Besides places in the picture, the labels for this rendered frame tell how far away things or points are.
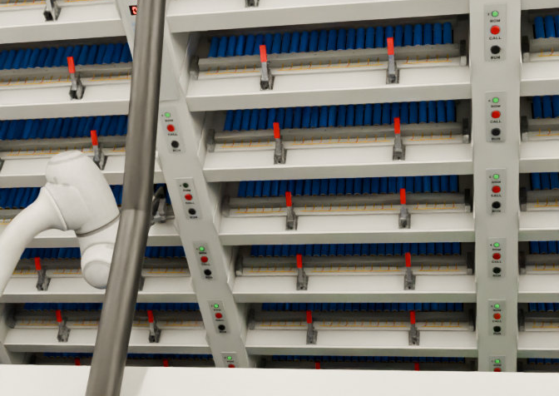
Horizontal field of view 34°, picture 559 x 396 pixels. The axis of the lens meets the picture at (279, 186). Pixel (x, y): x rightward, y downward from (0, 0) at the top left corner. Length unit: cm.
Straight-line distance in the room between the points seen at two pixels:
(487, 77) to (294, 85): 40
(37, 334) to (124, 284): 196
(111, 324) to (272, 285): 161
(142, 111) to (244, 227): 143
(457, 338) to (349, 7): 96
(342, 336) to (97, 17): 104
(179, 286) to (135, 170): 162
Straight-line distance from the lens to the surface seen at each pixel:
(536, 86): 190
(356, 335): 240
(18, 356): 278
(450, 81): 189
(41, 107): 211
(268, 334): 244
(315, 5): 182
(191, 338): 249
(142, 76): 77
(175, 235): 222
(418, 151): 201
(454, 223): 211
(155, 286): 238
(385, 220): 213
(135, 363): 270
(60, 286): 248
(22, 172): 225
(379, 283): 225
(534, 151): 200
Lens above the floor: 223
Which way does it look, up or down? 35 degrees down
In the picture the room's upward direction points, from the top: 10 degrees counter-clockwise
